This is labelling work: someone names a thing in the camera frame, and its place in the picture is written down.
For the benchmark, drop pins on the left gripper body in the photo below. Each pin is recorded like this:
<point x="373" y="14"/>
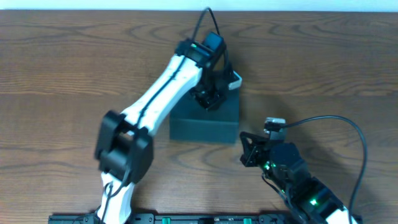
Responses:
<point x="208" y="98"/>

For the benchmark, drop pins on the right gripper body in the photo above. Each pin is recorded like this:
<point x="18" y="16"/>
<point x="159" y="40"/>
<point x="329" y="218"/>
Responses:
<point x="259" y="150"/>

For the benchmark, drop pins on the black gift box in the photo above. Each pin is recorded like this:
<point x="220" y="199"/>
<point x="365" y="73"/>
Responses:
<point x="190" y="122"/>

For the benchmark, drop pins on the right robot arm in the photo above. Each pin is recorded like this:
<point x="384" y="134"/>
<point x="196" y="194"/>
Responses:
<point x="286" y="172"/>

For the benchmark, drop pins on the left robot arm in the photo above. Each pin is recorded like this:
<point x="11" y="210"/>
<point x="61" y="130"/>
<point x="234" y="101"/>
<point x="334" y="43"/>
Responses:
<point x="125" y="145"/>

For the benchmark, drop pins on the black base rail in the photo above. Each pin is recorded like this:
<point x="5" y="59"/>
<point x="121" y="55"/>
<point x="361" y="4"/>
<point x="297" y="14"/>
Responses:
<point x="148" y="218"/>

